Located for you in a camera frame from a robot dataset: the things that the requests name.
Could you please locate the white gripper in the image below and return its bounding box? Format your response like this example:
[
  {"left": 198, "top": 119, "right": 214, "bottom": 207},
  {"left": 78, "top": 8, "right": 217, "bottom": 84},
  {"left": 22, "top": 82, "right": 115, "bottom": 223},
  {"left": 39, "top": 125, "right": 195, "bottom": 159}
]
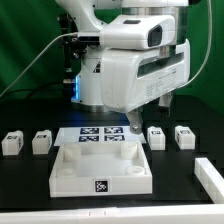
[{"left": 100, "top": 40, "right": 190, "bottom": 134}]

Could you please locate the white square table top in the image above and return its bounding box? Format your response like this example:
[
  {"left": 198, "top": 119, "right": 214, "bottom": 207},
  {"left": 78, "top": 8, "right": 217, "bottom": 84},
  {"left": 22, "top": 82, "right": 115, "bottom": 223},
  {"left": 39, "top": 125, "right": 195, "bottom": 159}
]
[{"left": 49, "top": 141, "right": 153, "bottom": 197}]

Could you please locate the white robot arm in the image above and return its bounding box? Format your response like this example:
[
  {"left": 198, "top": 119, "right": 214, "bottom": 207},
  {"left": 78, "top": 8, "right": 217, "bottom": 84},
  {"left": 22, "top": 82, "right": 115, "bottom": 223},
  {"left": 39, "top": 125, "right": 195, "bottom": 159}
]
[{"left": 55, "top": 0, "right": 190, "bottom": 134}]

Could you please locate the white sheet with tags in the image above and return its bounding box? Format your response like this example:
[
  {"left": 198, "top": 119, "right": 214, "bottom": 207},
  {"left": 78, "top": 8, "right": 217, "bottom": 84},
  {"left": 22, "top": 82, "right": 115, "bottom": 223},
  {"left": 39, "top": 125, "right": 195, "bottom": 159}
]
[{"left": 54, "top": 126, "right": 146, "bottom": 146}]

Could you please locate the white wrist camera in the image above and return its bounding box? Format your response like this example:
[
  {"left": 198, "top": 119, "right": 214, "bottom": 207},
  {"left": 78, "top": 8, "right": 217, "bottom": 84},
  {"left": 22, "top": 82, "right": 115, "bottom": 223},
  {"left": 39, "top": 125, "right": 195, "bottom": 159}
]
[{"left": 99, "top": 15, "right": 175, "bottom": 50}]

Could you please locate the grey cable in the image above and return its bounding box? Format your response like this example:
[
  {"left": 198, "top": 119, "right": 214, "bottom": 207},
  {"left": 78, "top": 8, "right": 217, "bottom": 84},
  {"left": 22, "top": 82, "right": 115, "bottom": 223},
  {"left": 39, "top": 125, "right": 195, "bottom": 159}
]
[{"left": 0, "top": 32, "right": 80, "bottom": 100}]

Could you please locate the white front rail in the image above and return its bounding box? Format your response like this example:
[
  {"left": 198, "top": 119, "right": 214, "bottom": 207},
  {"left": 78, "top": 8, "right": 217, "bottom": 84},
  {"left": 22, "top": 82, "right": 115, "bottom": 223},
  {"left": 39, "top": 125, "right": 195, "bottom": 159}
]
[{"left": 0, "top": 204, "right": 224, "bottom": 224}]

